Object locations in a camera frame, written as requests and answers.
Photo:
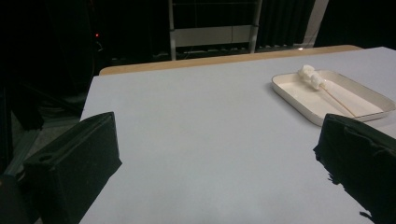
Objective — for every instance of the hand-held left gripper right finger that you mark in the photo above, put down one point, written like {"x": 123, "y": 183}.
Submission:
{"x": 361, "y": 155}

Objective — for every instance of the white marshmallow piece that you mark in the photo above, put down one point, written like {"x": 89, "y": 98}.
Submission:
{"x": 317, "y": 81}
{"x": 306, "y": 71}

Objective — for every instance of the grey metal stand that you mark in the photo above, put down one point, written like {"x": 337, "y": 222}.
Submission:
{"x": 211, "y": 35}

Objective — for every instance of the pale blue table board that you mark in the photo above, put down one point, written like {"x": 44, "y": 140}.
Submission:
{"x": 202, "y": 140}

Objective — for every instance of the white rectangular tray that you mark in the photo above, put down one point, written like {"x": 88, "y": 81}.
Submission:
{"x": 311, "y": 96}

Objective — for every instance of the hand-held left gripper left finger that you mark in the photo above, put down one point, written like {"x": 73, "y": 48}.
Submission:
{"x": 71, "y": 161}

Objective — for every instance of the wooden table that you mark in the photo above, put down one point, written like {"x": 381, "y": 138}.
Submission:
{"x": 186, "y": 63}

